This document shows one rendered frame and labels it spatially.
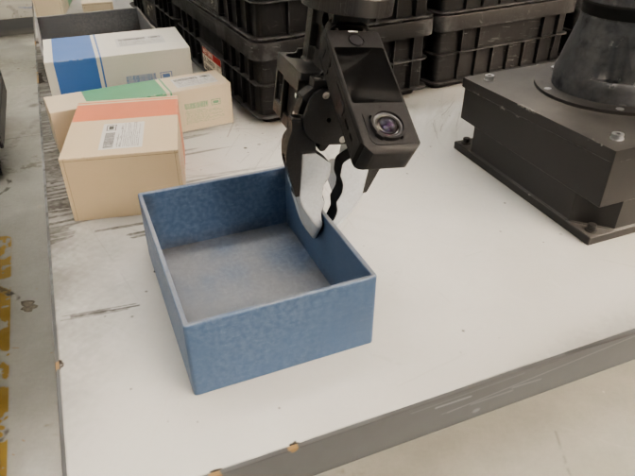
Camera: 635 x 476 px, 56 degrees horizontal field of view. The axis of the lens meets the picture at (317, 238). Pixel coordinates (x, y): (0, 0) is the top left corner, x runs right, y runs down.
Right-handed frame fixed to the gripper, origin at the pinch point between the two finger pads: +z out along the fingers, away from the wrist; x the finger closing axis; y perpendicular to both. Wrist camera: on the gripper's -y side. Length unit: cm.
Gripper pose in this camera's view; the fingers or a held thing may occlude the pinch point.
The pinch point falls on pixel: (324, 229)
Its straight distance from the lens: 54.4
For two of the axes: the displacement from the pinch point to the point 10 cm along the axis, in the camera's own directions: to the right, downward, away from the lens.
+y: -3.5, -5.3, 7.8
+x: -9.3, 0.8, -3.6
